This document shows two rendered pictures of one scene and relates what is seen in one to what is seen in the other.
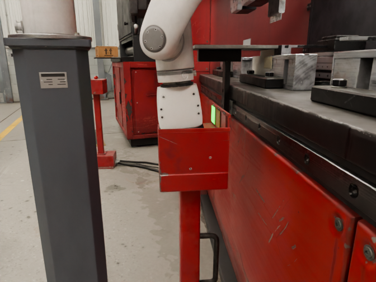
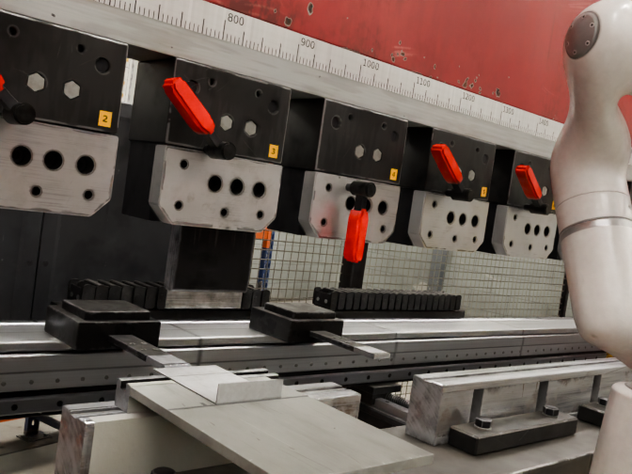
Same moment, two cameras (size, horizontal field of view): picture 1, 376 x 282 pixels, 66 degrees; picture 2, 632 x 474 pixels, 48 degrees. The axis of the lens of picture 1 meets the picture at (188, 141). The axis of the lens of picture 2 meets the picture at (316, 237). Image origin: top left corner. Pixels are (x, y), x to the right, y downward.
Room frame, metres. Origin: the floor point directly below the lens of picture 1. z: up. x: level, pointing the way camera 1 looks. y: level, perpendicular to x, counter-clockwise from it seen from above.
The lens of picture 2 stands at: (1.45, 0.42, 1.22)
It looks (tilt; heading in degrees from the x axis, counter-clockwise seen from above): 3 degrees down; 233
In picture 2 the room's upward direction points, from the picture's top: 8 degrees clockwise
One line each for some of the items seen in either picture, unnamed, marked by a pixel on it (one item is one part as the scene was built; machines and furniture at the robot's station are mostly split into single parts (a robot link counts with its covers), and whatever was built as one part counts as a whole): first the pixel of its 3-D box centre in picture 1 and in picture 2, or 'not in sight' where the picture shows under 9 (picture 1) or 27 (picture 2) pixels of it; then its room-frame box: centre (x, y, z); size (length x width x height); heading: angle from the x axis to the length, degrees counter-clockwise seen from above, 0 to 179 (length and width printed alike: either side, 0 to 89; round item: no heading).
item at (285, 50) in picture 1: (274, 51); (201, 388); (1.04, -0.29, 0.99); 0.20 x 0.03 x 0.03; 5
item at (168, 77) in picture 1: (177, 76); not in sight; (0.67, 0.02, 0.92); 0.09 x 0.08 x 0.03; 96
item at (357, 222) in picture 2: not in sight; (355, 221); (0.89, -0.24, 1.20); 0.04 x 0.02 x 0.10; 95
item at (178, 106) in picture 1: (178, 104); not in sight; (0.67, 0.02, 0.86); 0.10 x 0.07 x 0.11; 96
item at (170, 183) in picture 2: not in sight; (207, 150); (1.07, -0.29, 1.26); 0.15 x 0.09 x 0.17; 5
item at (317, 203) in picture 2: not in sight; (339, 173); (0.87, -0.30, 1.26); 0.15 x 0.09 x 0.17; 5
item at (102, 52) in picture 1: (106, 52); not in sight; (3.21, 0.86, 1.04); 0.30 x 0.26 x 0.12; 19
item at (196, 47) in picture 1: (230, 47); (273, 422); (1.04, -0.14, 1.00); 0.26 x 0.18 x 0.01; 95
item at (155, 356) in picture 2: (319, 43); (128, 335); (1.07, -0.45, 1.01); 0.26 x 0.12 x 0.05; 95
